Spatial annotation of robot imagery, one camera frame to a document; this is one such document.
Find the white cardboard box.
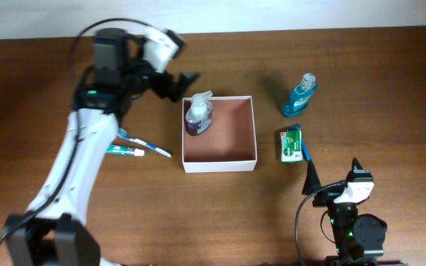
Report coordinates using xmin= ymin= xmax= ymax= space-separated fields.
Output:
xmin=181 ymin=95 xmax=257 ymax=173

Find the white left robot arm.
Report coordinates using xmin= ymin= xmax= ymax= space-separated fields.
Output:
xmin=0 ymin=25 xmax=198 ymax=266

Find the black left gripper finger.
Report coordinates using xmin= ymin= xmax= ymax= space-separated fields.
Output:
xmin=152 ymin=75 xmax=183 ymax=102
xmin=177 ymin=72 xmax=200 ymax=91

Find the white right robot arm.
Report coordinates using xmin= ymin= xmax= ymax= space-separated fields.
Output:
xmin=294 ymin=158 xmax=404 ymax=266

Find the teal mouthwash bottle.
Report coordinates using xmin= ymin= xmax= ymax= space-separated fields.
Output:
xmin=282 ymin=73 xmax=317 ymax=117

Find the purple hand soap pump bottle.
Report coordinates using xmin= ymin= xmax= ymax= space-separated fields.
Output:
xmin=185 ymin=91 xmax=213 ymax=136

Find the green white toothpaste tube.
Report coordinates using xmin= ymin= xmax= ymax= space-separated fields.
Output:
xmin=106 ymin=145 xmax=145 ymax=157

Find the blue white toothbrush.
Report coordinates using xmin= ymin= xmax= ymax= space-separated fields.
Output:
xmin=118 ymin=128 xmax=172 ymax=157

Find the blue razor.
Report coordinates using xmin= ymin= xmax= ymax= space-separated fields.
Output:
xmin=287 ymin=124 xmax=311 ymax=162

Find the green white soap box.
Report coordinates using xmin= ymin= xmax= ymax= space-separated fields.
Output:
xmin=280 ymin=130 xmax=303 ymax=163

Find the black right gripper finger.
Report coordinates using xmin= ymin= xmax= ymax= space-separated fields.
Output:
xmin=302 ymin=160 xmax=322 ymax=195
xmin=351 ymin=157 xmax=370 ymax=174

